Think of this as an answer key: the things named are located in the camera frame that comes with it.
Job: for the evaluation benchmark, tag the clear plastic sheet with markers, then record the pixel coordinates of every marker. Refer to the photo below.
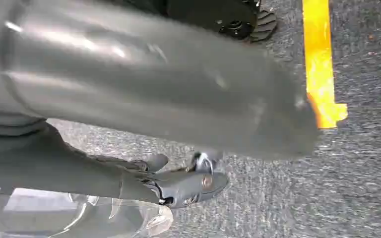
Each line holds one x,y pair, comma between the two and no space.
78,216

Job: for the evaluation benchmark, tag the yellow floor tape strip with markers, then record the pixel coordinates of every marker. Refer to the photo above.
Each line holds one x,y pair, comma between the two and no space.
318,65

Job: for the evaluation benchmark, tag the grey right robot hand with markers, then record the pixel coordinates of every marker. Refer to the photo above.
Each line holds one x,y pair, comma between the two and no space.
164,85

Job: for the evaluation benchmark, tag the black robot foot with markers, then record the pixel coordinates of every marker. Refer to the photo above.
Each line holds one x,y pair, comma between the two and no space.
223,16

